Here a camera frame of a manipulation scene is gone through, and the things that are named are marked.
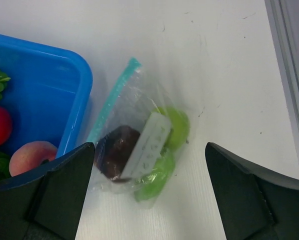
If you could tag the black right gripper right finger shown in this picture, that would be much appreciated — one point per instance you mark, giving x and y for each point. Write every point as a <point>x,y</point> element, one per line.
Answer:
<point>254,202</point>

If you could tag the blue plastic bin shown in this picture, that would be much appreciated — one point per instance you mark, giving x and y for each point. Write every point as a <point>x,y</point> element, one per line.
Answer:
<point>47,93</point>

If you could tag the green apple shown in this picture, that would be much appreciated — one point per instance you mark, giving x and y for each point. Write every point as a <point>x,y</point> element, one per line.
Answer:
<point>180,126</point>

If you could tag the clear zip top bag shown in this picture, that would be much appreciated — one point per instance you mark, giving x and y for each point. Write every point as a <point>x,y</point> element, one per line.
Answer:
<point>130,102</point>

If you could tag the dark red fruit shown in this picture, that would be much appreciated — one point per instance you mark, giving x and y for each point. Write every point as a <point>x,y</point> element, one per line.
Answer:
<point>113,151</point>

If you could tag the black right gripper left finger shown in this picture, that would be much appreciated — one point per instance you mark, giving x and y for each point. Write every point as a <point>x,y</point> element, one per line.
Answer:
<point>46,202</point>

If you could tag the pink peach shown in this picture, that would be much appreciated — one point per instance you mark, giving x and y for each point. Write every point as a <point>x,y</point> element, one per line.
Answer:
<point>30,156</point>

